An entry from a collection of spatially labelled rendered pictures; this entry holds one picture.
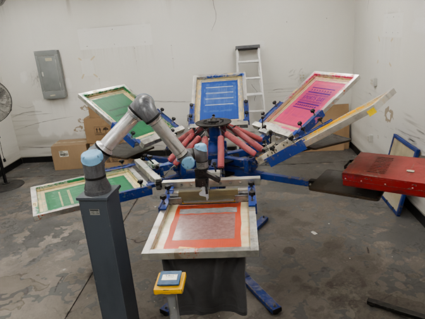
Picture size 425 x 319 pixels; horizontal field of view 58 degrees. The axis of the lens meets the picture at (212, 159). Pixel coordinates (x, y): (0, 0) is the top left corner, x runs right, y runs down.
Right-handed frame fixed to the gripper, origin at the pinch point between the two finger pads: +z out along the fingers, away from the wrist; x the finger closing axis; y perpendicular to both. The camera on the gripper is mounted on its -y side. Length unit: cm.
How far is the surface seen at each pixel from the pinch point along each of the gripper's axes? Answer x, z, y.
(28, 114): -412, 14, 347
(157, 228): 35.4, 2.0, 26.4
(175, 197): -1.9, 0.0, 21.7
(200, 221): 22.2, 5.5, 3.3
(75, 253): -102, 101, 150
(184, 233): 35.9, 5.5, 10.9
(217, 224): 26.9, 5.5, -7.1
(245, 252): 61, 3, -22
